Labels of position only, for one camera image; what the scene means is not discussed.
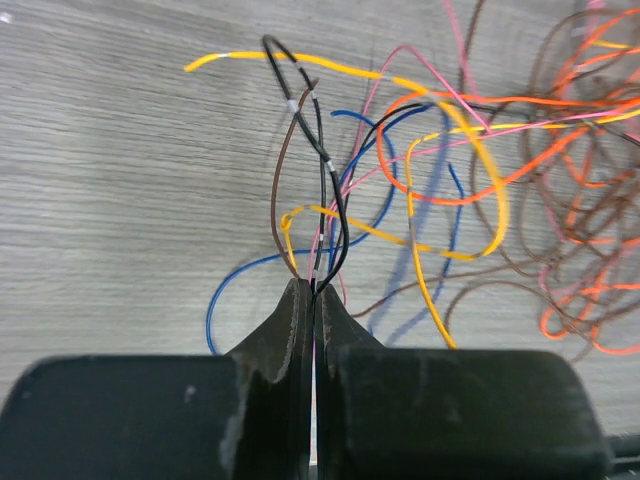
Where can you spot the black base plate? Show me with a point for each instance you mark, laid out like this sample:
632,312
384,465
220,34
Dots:
625,452

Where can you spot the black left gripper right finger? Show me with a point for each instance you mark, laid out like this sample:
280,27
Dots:
350,406

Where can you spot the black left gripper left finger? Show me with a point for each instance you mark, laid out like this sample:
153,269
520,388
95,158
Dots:
269,436

